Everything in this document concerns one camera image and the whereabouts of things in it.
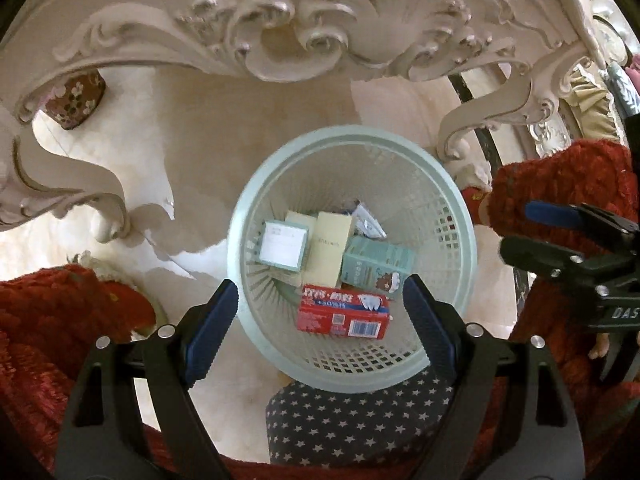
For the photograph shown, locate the teal bear carton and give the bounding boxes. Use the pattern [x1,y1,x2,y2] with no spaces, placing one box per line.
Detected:
[341,236,416,298]

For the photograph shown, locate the silver wrapper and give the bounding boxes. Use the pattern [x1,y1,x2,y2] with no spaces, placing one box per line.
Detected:
[344,200,387,240]

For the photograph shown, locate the red toothpaste box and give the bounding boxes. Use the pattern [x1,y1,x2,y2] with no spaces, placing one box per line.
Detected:
[296,285,392,340]

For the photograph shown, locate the cream square box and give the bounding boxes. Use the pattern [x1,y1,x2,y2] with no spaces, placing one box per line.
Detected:
[285,210,352,288]

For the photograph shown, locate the teal bordered white box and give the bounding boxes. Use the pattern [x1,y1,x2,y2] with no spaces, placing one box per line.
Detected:
[257,220,309,272]

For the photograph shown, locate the long beige covered sofa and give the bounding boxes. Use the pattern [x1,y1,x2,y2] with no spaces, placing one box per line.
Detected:
[528,0,639,158]

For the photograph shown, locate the red fuzzy left sleeve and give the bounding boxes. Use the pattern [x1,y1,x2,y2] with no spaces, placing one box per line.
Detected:
[0,263,191,476]

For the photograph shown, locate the pale green mesh wastebasket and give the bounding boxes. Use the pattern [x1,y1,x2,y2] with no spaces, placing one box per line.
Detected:
[228,125,477,393]

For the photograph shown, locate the ornate cream coffee table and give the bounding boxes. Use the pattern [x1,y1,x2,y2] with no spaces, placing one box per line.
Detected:
[1,0,604,243]

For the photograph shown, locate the star pattern trousers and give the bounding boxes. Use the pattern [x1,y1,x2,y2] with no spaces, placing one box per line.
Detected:
[266,366,454,469]

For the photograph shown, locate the floral slipper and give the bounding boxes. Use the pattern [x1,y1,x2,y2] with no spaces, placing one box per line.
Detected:
[43,70,106,130]

